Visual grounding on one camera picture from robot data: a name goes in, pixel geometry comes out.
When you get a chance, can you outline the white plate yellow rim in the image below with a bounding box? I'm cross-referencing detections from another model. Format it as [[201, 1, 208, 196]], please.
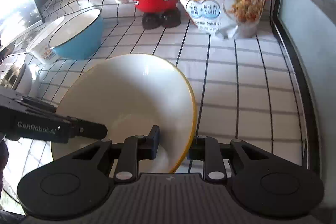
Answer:
[[56, 53, 197, 173]]

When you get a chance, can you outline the white paper noodle bowl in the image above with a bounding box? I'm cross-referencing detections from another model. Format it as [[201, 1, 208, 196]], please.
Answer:
[[27, 16, 65, 65]]

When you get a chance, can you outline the blue enamel bowl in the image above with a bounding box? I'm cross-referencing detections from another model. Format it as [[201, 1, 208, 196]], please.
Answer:
[[49, 9, 104, 60]]

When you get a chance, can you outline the black gloved left hand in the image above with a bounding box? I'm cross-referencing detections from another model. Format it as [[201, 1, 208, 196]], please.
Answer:
[[0, 140, 9, 189]]

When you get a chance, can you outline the silver microwave appliance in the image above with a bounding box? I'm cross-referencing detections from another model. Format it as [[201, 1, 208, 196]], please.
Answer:
[[271, 0, 336, 177]]

